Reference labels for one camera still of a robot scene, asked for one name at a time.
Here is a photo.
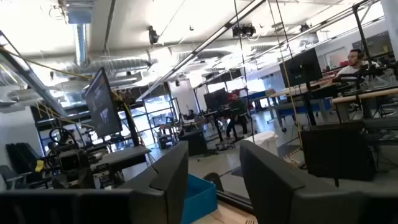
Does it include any black desk monitor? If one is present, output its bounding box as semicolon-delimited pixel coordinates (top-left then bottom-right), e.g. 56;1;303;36
83;67;142;147

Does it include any white box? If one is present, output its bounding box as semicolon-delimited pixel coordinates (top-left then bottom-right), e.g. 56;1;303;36
245;130;280;156

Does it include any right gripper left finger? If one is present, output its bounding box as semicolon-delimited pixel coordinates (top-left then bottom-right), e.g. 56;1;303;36
0;140;189;224

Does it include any black station monitor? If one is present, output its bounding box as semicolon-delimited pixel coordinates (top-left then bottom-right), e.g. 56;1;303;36
203;88;229;110
279;47;323;89

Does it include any blue plastic bin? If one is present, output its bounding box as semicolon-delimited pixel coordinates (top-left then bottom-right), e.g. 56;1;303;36
180;174;218;224

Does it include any grey metal frame post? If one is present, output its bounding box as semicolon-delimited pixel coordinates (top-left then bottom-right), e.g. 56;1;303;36
0;29;68;118

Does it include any black ceiling camera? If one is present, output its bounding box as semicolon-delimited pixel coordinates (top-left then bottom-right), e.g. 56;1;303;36
231;24;257;40
147;26;160;46
298;22;313;34

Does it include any black rail clamp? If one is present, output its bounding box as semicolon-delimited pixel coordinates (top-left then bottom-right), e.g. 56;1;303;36
203;172;225;193

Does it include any black equipment case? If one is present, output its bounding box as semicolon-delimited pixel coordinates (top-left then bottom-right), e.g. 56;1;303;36
178;129;208;156

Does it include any black cabinet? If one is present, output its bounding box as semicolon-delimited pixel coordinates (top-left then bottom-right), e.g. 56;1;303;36
300;120;377;182

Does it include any dark grey desk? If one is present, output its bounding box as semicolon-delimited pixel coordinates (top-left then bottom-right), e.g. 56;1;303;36
90;145;152;175

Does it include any wooden workbench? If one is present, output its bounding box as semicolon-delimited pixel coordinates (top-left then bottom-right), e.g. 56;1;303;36
331;87;398;105
269;81;338;99

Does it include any person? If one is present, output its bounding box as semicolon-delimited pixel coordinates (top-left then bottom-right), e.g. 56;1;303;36
183;108;197;123
225;92;249;139
335;48;382;78

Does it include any silver ventilation duct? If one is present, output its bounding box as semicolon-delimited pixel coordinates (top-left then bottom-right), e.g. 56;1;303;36
62;55;156;74

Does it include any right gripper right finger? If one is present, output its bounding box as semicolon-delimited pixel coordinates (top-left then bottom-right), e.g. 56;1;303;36
238;139;398;224

